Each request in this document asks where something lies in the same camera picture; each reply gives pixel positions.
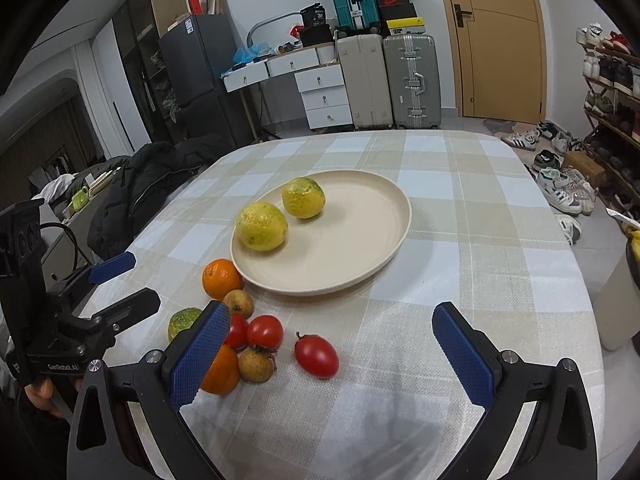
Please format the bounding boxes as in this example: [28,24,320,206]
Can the dark refrigerator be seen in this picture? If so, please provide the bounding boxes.
[160,14,255,148]

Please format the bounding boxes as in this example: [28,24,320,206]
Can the wooden shoe rack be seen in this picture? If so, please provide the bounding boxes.
[576,23,639,220]

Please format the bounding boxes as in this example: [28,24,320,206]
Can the person's left hand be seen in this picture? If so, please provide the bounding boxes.
[24,378,64,418]

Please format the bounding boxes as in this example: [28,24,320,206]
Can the silver suitcase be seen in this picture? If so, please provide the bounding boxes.
[383,34,442,129]

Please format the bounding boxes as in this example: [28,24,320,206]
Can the tall dark cabinet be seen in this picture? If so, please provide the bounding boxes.
[112,0,186,144]

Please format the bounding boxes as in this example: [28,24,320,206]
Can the black cable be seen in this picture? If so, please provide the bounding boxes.
[39,221,82,281]

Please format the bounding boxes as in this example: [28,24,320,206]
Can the large yellow citrus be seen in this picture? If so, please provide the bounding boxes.
[235,202,288,252]

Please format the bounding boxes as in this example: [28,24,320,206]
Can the stacked shoe boxes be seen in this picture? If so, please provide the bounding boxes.
[376,0,418,36]

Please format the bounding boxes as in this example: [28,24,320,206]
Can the checkered beige tablecloth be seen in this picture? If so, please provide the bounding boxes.
[86,130,605,479]

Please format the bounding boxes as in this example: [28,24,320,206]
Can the black jacket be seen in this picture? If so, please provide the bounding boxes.
[87,134,233,260]

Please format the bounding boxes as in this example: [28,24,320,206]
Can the white trash bin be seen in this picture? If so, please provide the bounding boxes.
[593,230,639,351]

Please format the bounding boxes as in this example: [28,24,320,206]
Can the oblong red tomato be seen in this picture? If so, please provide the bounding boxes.
[294,333,340,379]

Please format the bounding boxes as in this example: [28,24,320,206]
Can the small brown fruit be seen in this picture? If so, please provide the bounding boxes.
[222,289,255,320]
[239,348,277,384]

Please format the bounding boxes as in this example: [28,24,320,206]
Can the yellow-green bumpy citrus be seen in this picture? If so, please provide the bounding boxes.
[281,177,326,220]

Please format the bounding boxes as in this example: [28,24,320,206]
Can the wooden door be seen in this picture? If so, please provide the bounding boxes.
[442,0,547,124]

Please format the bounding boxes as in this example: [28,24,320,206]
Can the greenish bumpy citrus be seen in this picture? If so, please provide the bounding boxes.
[167,308,202,342]

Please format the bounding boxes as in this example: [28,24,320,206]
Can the white drawer desk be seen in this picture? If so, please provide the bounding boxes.
[222,42,354,131]

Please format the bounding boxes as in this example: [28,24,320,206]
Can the orange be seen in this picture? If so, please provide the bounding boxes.
[202,258,244,301]
[201,344,240,396]

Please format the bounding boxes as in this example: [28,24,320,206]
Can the cream round plate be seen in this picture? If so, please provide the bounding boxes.
[230,170,412,297]

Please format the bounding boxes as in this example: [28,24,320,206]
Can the beige suitcase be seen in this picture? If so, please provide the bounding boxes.
[336,34,394,129]

